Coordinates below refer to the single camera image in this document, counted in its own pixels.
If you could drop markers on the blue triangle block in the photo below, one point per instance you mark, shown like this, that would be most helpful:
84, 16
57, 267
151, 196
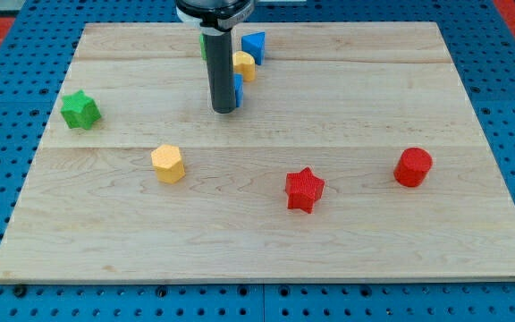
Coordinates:
255, 45

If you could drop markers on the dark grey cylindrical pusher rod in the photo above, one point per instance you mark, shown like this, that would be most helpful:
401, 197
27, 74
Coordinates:
220, 72

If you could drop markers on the red star block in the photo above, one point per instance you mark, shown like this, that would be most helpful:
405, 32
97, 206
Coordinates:
303, 190

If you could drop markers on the black robot arm flange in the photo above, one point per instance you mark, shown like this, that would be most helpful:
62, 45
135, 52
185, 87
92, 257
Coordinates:
214, 17

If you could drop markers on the yellow heart block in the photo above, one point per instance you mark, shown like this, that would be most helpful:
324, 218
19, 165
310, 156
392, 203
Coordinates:
244, 64

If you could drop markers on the green star block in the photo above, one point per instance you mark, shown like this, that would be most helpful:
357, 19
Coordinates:
79, 110

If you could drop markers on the blue block behind rod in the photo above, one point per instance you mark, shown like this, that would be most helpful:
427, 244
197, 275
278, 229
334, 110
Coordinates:
238, 89

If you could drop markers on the light wooden board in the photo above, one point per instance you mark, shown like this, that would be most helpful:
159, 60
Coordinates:
345, 99

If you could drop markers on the yellow hexagon block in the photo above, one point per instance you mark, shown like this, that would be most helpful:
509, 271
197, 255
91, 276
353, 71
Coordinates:
167, 163

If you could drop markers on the green block behind rod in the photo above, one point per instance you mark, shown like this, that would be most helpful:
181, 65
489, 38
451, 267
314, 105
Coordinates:
202, 46

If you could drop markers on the red cylinder block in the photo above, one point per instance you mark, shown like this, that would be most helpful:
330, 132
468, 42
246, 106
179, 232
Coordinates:
413, 167

